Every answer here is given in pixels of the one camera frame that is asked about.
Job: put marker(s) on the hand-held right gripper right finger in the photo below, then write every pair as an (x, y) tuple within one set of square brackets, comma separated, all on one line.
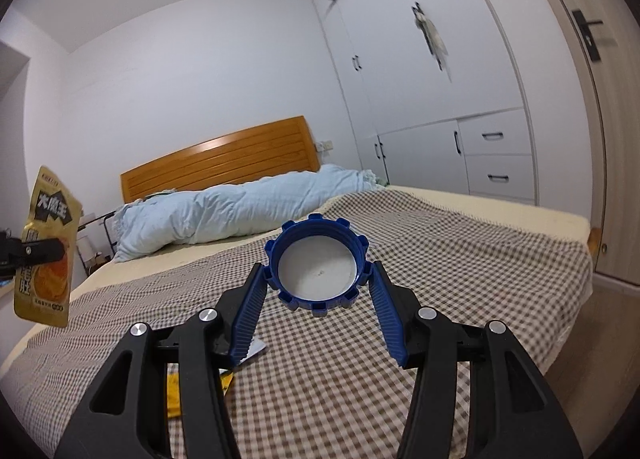
[(385, 309)]

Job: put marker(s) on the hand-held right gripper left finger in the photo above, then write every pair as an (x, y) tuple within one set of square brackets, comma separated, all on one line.
[(250, 309)]

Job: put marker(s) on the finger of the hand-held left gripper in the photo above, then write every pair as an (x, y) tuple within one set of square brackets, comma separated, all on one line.
[(42, 254)]

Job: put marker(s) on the gold snack packet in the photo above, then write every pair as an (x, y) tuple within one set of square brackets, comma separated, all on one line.
[(52, 204)]

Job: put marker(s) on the blue jar lid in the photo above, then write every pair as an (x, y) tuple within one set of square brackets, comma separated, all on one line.
[(320, 269)]

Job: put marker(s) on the white paper scrap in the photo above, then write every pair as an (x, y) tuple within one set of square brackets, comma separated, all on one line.
[(254, 351)]

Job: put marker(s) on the black bedside rack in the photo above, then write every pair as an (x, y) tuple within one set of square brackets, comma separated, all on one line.
[(107, 239)]

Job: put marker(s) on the light blue duvet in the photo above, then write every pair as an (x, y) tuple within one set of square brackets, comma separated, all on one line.
[(225, 214)]

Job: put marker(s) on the brown checkered blanket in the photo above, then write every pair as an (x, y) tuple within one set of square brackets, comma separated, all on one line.
[(475, 259)]

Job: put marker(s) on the white wardrobe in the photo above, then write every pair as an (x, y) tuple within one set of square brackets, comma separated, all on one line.
[(425, 104)]

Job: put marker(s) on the light wood door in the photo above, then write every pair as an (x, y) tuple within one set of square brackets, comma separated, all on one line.
[(590, 139)]

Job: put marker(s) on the hanging white cloth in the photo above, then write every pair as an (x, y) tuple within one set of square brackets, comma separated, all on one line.
[(437, 41)]

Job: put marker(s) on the white wall socket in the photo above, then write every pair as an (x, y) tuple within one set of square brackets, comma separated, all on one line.
[(325, 145)]

